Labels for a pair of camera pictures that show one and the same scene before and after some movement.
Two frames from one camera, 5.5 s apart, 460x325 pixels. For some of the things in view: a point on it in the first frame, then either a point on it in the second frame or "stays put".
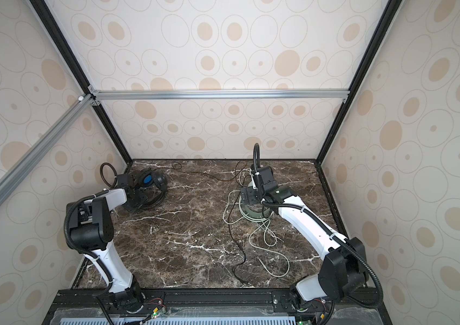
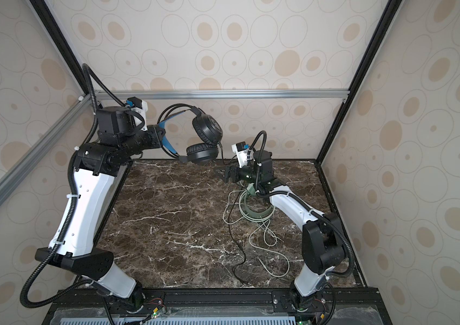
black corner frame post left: (65, 50) stays put
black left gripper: (143, 198) to (155, 129)
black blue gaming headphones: (153, 177) to (205, 126)
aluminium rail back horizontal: (219, 94) stays put
